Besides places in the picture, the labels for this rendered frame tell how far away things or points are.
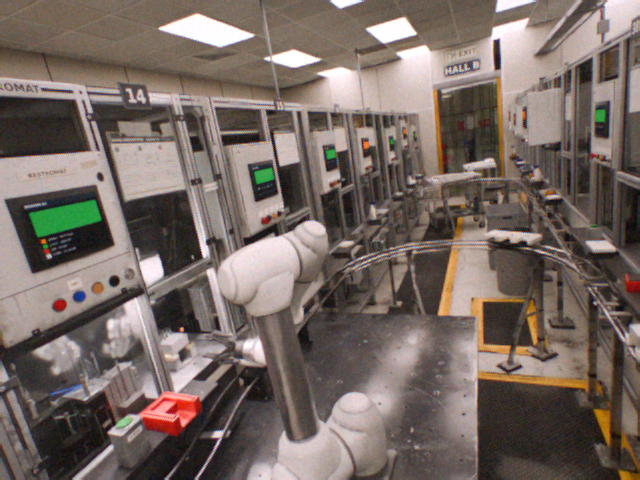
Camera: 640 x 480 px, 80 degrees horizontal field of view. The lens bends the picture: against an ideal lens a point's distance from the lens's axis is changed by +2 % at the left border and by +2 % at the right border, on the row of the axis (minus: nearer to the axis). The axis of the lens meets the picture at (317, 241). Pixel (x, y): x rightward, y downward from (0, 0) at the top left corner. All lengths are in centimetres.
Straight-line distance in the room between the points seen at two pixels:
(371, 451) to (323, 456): 19
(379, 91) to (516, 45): 286
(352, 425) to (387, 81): 884
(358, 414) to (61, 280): 95
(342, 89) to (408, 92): 159
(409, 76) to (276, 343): 881
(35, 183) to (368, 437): 118
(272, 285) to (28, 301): 66
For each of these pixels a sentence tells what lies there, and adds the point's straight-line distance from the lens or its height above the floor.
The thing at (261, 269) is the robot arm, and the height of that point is 147.
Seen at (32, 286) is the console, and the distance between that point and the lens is 127.
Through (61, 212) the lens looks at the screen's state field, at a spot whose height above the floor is 167.
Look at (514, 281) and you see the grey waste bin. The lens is 416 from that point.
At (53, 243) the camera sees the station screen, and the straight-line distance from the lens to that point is 127.
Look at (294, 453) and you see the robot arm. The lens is 116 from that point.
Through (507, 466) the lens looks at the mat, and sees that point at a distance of 245.
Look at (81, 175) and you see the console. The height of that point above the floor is 176.
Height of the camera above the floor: 173
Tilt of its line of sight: 14 degrees down
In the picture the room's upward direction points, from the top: 10 degrees counter-clockwise
